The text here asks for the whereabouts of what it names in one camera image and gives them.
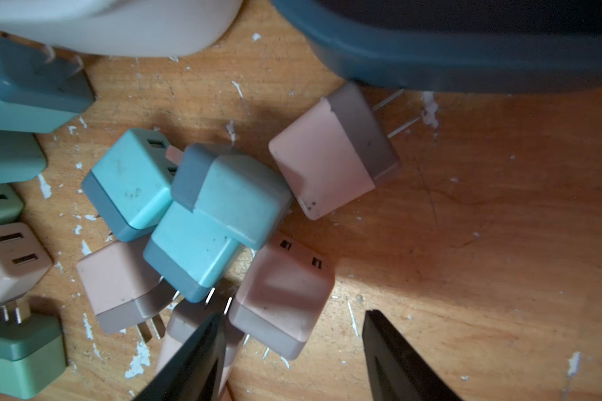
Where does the pink plug front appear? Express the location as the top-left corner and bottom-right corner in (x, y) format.
(157, 294), (245, 400)

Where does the pink plug left pile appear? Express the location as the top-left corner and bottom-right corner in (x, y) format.
(0, 222), (53, 307)

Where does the teal plug beside bin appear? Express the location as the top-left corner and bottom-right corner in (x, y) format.
(0, 130), (48, 184)

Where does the pink plug pile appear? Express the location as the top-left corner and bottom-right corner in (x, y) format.
(77, 236), (176, 343)
(0, 222), (53, 307)

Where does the blue plug centre pile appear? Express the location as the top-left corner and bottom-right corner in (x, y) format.
(143, 202), (242, 303)

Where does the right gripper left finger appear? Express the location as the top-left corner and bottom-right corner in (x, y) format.
(135, 313), (226, 401)

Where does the teal plug near white bin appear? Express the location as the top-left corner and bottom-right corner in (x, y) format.
(0, 36), (95, 134)

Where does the white storage bin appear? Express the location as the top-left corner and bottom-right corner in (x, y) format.
(0, 0), (242, 58)

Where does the dark teal storage bin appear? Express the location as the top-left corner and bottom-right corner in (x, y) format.
(274, 0), (602, 94)

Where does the blue plug top pile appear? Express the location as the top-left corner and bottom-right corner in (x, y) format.
(166, 143), (293, 250)

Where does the blue plug pile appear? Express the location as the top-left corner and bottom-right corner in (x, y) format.
(143, 202), (242, 303)
(81, 128), (177, 242)
(166, 143), (293, 250)

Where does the blue plug upper pile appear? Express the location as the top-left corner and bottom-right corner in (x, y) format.
(81, 128), (177, 242)

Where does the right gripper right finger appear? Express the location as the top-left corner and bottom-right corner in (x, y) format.
(362, 310), (461, 401)

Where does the pink plug centre pile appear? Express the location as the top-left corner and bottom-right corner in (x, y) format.
(77, 236), (176, 343)

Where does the green plug front middle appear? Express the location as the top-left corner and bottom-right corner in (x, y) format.
(0, 314), (67, 399)

